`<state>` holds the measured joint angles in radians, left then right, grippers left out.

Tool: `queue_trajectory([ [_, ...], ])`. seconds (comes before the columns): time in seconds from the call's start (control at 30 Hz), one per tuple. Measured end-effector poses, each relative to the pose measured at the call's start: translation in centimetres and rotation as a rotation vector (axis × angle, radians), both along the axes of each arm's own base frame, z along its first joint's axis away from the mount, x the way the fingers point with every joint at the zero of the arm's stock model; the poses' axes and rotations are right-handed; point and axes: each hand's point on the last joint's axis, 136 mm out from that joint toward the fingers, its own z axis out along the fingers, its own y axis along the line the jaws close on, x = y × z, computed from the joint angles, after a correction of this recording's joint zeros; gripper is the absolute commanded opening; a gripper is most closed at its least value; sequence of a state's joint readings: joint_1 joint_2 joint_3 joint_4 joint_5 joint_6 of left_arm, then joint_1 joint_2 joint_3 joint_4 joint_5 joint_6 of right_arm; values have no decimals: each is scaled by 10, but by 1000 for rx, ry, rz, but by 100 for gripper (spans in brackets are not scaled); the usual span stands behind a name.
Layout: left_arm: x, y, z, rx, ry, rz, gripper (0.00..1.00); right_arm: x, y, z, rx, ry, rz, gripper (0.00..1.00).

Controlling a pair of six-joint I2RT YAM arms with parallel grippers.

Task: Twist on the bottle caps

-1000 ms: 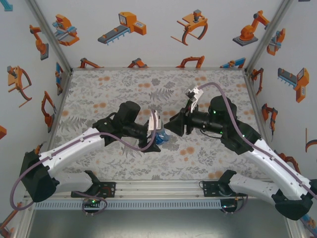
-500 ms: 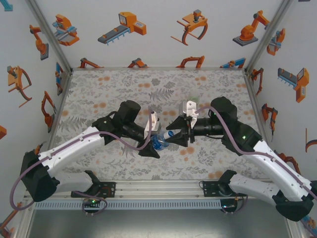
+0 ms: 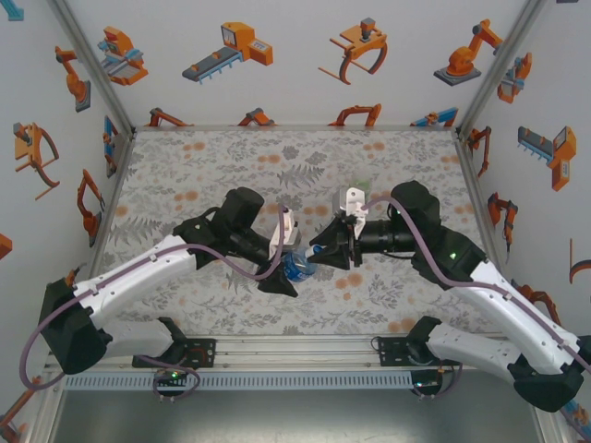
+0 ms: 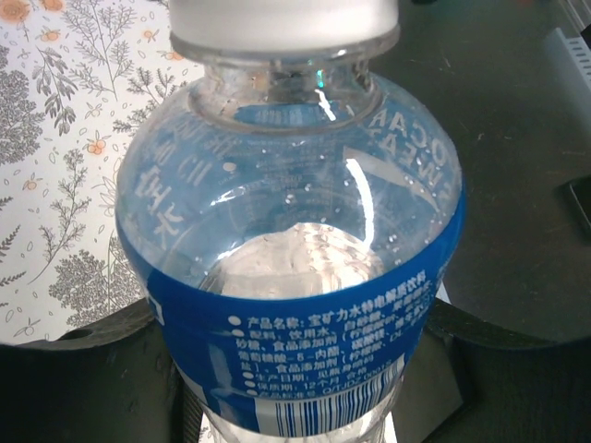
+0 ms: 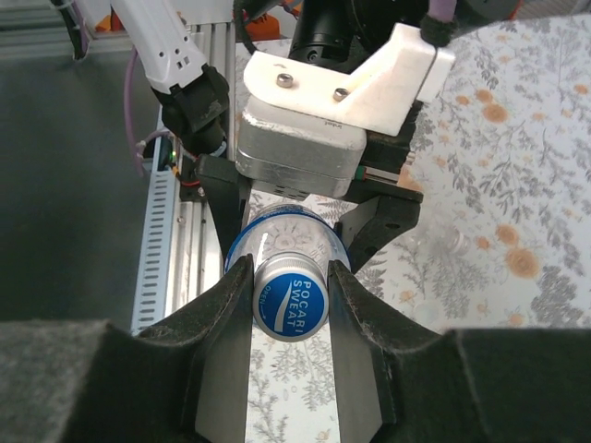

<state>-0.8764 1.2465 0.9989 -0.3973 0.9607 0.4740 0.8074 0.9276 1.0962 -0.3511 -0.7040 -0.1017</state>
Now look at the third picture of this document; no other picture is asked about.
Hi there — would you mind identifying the clear bottle with blue label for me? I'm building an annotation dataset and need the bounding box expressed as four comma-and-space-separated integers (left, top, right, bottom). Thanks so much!
281, 246, 324, 283

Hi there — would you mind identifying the floral printed tablecloth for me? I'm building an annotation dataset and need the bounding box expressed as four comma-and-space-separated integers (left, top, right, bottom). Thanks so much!
85, 128, 512, 337

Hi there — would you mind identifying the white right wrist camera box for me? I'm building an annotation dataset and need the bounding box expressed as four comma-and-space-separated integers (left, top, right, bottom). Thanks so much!
330, 186, 368, 227

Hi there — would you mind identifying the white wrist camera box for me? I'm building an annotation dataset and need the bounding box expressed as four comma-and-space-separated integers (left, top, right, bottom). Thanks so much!
269, 205, 305, 260
330, 186, 368, 227

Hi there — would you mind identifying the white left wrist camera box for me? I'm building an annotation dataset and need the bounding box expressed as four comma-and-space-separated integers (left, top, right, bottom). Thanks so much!
269, 205, 305, 260

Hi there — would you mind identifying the aluminium frame rail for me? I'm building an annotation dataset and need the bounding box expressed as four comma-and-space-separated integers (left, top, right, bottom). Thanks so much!
68, 128, 139, 287
132, 123, 460, 134
454, 131, 513, 296

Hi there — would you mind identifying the aluminium extrusion mounting rail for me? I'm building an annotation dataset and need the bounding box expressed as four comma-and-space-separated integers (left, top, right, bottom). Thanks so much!
45, 333, 479, 372

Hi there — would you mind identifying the slotted grey cable duct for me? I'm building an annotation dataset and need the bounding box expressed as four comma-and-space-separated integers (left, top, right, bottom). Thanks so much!
64, 371, 415, 391

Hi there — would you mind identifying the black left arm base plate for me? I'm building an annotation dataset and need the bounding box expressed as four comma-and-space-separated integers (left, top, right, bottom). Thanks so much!
183, 338, 218, 369

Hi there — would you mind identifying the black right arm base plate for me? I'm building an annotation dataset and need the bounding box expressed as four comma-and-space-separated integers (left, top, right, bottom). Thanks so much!
371, 335, 415, 369

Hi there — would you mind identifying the thin base cable loop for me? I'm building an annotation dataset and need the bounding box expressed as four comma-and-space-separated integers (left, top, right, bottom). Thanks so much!
151, 366, 203, 402
412, 362, 464, 401

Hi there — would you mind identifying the aluminium frame post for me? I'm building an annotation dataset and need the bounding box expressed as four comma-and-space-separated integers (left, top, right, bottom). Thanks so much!
44, 0, 139, 135
454, 0, 550, 138

